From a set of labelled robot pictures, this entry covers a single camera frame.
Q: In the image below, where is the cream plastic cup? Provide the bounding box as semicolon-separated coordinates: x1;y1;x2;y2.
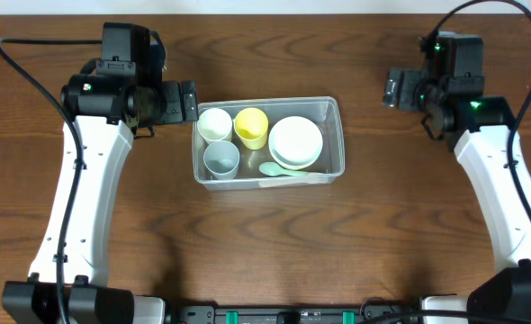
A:
197;108;233;144

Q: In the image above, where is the grey plastic cup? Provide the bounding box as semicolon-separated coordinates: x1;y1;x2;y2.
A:
203;140;240;180

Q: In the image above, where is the yellow plastic cup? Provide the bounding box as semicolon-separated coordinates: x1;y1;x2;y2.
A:
234;107;269;150

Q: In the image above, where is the clear plastic container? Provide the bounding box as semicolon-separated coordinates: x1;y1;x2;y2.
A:
192;96;346;190

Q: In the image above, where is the white plastic bowl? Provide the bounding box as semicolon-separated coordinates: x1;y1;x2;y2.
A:
268;116;323;163

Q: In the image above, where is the mint green plastic spoon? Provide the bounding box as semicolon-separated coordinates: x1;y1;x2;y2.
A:
258;162;309;176

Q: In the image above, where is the pink plastic fork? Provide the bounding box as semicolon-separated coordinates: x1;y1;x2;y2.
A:
257;174;334;188

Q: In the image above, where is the yellow plastic bowl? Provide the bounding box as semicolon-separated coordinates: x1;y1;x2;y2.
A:
274;157;314;170

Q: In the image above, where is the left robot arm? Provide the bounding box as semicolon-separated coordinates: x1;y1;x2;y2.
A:
2;22;200;323

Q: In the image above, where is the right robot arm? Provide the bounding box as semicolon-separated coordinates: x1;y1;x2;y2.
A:
382;31;531;320

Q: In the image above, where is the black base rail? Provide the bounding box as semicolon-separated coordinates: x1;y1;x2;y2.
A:
164;299;414;324

